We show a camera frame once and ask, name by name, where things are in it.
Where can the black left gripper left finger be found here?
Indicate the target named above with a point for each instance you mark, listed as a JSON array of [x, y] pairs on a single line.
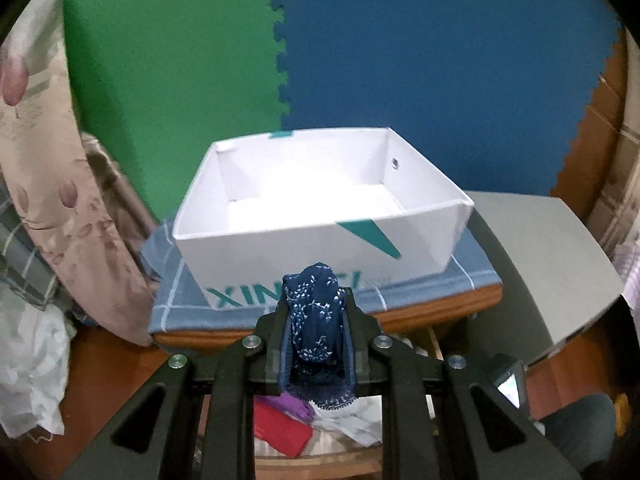
[[271, 329]]

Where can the beige floral pillow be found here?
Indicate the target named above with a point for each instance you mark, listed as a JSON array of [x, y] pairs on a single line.
[[52, 184]]

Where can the wooden nightstand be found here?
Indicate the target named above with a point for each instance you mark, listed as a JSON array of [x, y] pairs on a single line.
[[431, 424]]

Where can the wooden drawer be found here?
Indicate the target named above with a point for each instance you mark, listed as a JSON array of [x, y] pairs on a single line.
[[325, 439]]

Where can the grey cabinet box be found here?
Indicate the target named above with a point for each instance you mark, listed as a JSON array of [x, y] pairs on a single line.
[[556, 279]]

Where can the white folded underwear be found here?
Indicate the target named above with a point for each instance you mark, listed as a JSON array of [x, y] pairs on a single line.
[[360, 420]]

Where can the blue foam mat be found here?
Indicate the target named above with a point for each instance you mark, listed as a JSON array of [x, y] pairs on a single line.
[[491, 91]]

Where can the black trouser leg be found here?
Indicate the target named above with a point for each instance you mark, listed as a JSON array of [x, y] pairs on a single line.
[[583, 431]]

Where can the navy floral underwear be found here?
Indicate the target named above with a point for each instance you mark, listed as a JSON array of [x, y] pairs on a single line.
[[318, 364]]

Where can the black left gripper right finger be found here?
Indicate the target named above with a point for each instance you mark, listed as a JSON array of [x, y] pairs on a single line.
[[362, 328]]

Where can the red underwear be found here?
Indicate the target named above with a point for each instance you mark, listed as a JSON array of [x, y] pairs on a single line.
[[283, 433]]

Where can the white XINCCI shoe box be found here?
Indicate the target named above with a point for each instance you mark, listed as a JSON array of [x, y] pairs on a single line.
[[363, 201]]

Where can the blue checked cloth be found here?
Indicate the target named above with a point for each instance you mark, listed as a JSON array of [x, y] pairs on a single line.
[[181, 305]]

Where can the grey plaid pillow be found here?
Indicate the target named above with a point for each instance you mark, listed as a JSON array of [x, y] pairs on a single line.
[[23, 268]]

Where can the purple bra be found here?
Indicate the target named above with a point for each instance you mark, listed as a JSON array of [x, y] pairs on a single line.
[[291, 406]]

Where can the white patterned bedding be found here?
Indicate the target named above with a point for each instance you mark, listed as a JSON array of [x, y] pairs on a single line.
[[35, 363]]

